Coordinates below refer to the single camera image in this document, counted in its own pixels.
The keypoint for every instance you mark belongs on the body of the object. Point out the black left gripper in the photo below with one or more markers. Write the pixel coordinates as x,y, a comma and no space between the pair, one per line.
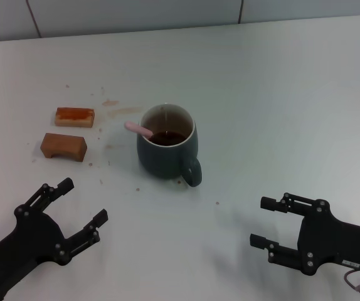
29,241

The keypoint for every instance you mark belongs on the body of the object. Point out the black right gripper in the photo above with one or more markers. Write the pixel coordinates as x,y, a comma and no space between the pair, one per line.
333,241

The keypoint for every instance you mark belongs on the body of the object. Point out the dark grey ceramic mug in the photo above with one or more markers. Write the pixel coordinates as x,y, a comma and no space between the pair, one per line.
158,160

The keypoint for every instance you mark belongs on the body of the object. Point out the dark brown arched wooden block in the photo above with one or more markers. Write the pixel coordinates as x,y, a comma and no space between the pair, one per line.
67,145

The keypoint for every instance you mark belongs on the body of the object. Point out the light wooden block red stained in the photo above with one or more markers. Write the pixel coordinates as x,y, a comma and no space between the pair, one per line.
73,120

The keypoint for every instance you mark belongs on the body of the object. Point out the dark brown coffee liquid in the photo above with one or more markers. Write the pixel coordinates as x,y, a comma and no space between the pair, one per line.
170,139

